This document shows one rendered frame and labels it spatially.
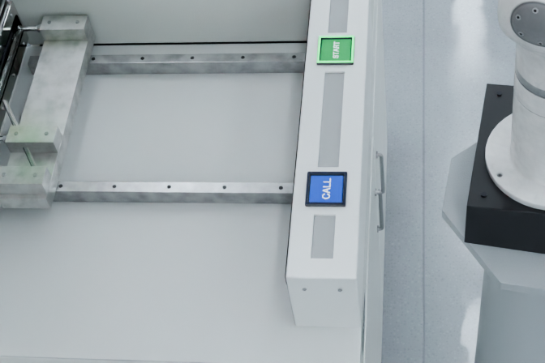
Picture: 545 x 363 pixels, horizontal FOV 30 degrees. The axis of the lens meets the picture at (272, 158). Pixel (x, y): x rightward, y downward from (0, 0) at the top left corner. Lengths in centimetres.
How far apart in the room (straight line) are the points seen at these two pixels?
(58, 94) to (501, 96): 72
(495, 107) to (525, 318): 38
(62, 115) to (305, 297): 54
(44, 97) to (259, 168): 38
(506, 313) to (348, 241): 47
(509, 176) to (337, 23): 38
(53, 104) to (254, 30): 37
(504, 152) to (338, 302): 33
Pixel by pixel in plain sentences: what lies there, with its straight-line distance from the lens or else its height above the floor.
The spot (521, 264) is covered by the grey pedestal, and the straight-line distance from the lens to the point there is 152.
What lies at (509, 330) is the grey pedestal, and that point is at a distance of 181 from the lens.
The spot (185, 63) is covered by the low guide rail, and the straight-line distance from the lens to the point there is 176.
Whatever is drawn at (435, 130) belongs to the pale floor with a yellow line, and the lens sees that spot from 269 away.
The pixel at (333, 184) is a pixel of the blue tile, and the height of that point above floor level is 96.
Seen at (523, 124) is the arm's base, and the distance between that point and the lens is 139.
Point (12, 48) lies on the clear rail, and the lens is 180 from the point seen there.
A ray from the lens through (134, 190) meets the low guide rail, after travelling 160.
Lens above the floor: 212
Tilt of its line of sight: 53 degrees down
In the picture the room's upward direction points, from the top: 11 degrees counter-clockwise
